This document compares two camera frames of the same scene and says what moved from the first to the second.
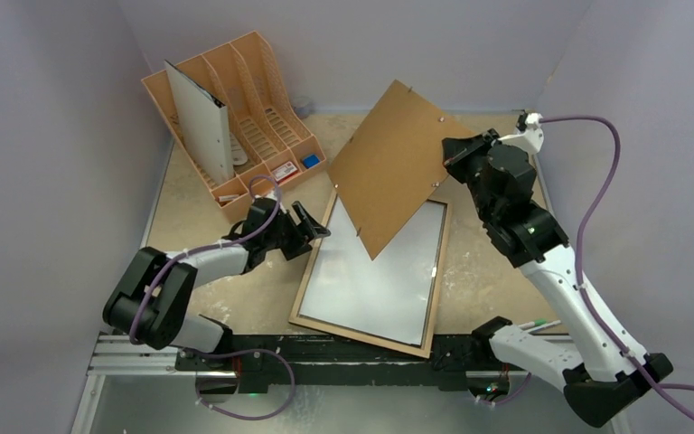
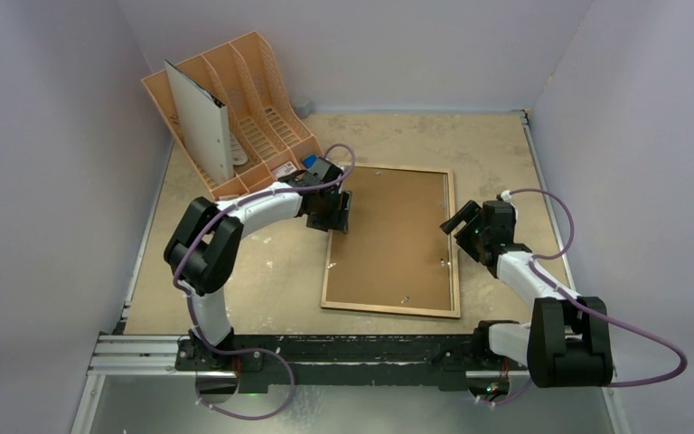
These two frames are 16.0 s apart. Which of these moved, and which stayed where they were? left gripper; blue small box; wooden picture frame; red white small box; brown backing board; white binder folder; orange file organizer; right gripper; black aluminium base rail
Moved: right gripper; left gripper; wooden picture frame; brown backing board
Stayed: red white small box; blue small box; orange file organizer; white binder folder; black aluminium base rail
